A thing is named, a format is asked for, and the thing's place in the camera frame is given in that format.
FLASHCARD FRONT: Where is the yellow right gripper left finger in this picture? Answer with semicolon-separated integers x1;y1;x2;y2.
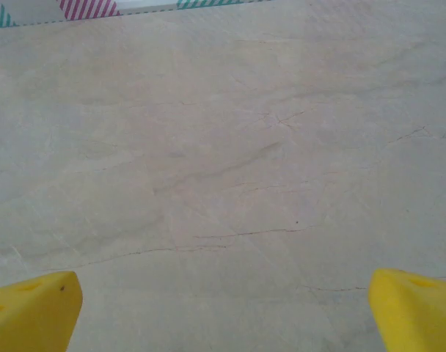
0;270;84;352

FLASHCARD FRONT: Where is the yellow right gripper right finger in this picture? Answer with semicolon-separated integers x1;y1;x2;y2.
368;268;446;352

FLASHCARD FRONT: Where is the plaid backdrop panel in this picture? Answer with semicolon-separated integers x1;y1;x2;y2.
0;0;276;29

